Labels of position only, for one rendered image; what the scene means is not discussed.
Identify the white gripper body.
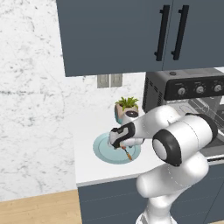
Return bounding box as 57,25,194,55
120,136,145,149

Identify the kebab skewer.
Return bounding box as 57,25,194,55
121,145,134,162

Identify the black toaster oven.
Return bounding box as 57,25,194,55
142,66,224,163

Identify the toaster oven door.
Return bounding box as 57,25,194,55
200,136,224,163

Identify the wide dark blue cupboard door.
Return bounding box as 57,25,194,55
55,0,174,78

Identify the narrow dark blue cupboard door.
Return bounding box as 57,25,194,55
162,0,224,72

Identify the light blue plate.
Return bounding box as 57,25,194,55
92,131,143,165

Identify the green potted plant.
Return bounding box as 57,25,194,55
114,96,140,125

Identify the dark blue base cupboard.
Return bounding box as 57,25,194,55
77,163,224,224

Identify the grey wall socket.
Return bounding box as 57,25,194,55
96,73,123,89

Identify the wire toaster oven rack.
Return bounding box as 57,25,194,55
174,97,224,125

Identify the black cupboard handle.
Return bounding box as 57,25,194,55
171,4,190,61
154,4,171,62

